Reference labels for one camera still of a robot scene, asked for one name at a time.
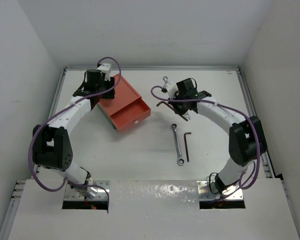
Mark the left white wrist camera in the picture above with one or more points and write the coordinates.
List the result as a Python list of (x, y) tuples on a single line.
[(105, 68)]

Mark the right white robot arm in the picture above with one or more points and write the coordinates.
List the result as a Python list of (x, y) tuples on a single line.
[(246, 136)]

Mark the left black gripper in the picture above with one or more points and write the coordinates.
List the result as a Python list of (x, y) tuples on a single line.
[(109, 84)]

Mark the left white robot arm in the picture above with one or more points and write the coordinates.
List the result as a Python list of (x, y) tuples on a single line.
[(52, 149)]

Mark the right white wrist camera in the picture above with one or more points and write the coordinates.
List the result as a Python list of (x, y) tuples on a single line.
[(171, 88)]

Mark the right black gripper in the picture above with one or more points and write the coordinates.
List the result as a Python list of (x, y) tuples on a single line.
[(180, 111)]

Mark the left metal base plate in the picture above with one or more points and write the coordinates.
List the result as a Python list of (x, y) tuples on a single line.
[(74, 193)]

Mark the metal base plate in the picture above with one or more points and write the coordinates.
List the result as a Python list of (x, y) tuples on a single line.
[(74, 193), (207, 192)]

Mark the green drawer box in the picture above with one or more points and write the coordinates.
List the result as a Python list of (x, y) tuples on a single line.
[(107, 118)]

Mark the short dark red hex key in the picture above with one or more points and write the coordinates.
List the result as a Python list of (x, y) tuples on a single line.
[(186, 145)]

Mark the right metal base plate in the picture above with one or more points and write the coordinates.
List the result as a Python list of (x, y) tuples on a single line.
[(207, 192)]

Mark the silver combination wrench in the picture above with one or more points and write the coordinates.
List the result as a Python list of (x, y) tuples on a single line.
[(166, 82)]

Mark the silver ratchet wrench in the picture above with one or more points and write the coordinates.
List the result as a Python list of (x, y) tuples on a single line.
[(180, 159)]

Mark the white front cover board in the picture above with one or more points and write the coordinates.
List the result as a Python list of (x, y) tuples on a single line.
[(155, 210)]

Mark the orange drawer box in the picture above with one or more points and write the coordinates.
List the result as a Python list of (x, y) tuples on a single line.
[(127, 109)]

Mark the silver open-end wrench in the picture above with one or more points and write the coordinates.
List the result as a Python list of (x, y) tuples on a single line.
[(187, 116)]

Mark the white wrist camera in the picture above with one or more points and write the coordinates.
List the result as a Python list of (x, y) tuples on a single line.
[(105, 68), (171, 88)]

